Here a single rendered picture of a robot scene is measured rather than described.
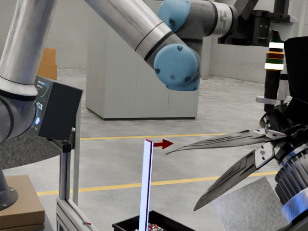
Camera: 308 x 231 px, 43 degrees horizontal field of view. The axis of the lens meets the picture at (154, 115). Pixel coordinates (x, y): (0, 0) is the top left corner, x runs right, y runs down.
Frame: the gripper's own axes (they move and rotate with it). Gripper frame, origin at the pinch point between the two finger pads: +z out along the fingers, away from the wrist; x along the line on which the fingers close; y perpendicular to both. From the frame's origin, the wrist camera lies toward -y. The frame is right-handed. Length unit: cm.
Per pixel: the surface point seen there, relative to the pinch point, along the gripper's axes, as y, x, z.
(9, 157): 85, -185, -40
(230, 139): 29.4, 1.3, -15.5
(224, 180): 46.5, -14.4, -2.9
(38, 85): 25, -72, -46
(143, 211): 44, 2, -38
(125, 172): 148, -306, 100
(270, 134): 28.9, 1.1, -2.4
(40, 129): 38, -56, -48
